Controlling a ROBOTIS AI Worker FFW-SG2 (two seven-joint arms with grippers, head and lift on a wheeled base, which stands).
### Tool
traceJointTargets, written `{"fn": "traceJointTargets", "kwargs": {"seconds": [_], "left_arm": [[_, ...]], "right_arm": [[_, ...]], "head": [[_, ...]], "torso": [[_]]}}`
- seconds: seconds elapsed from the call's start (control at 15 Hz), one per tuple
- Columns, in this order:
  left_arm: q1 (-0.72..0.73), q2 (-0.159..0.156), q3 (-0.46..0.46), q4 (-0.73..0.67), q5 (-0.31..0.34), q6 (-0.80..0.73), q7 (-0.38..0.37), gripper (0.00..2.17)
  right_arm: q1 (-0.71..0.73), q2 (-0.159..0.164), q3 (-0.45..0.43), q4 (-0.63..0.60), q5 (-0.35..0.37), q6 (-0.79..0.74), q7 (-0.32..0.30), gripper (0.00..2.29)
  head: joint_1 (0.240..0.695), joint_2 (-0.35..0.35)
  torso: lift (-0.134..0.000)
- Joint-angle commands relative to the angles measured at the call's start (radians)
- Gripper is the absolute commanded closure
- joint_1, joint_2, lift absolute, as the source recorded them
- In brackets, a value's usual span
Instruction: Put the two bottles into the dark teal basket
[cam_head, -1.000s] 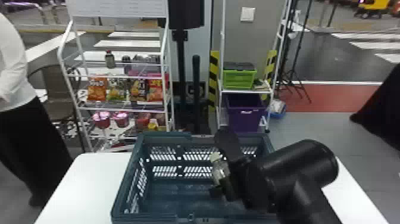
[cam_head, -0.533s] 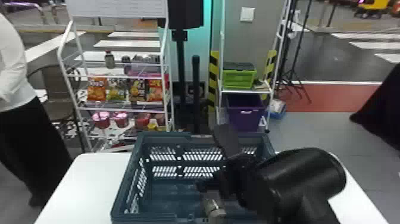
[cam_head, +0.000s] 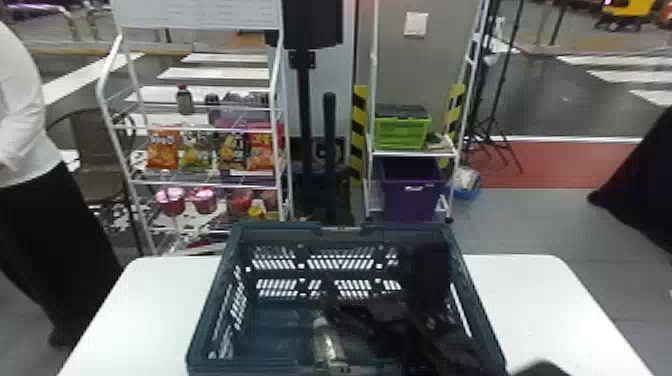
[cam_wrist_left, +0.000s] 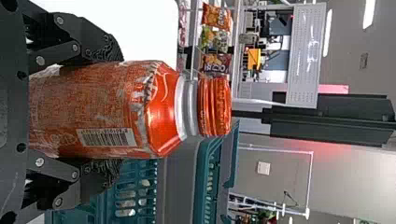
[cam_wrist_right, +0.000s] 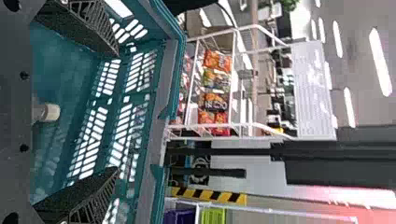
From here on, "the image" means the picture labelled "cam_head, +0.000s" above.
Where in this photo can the yellow black striped post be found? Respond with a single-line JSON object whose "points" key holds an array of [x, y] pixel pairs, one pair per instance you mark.
{"points": [[359, 131], [453, 110]]}

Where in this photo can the black tripod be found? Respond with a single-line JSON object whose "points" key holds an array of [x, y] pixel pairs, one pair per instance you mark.
{"points": [[491, 120]]}

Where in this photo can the grey bottle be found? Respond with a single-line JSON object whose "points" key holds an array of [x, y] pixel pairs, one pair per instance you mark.
{"points": [[326, 344]]}

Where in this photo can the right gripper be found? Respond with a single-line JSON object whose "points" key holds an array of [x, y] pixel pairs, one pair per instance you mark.
{"points": [[372, 325]]}

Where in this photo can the yellow snack packet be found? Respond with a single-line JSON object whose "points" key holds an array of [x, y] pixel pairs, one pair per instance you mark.
{"points": [[232, 151]]}

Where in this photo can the dark bottle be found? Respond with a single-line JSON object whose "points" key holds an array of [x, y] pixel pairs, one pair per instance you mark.
{"points": [[185, 101]]}

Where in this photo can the purple crate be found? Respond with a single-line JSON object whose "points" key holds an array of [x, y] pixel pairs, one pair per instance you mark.
{"points": [[412, 194]]}

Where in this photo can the red noodle cup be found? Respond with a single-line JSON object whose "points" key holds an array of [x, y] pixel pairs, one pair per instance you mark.
{"points": [[204, 200], [239, 204], [171, 202]]}

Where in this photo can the red snack packet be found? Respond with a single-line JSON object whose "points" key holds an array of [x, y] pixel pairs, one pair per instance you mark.
{"points": [[262, 149]]}

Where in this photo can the green snack packet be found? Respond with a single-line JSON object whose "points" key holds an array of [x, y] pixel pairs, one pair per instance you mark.
{"points": [[197, 153]]}

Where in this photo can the person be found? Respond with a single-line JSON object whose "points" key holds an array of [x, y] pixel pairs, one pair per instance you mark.
{"points": [[26, 131]]}

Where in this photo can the green basket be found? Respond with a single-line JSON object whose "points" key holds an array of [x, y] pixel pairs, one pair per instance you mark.
{"points": [[401, 131]]}

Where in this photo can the orange snack packet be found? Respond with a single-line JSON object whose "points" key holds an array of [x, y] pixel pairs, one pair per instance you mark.
{"points": [[163, 151]]}

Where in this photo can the blue basket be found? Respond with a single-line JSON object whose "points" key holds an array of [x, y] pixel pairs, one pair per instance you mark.
{"points": [[239, 336]]}

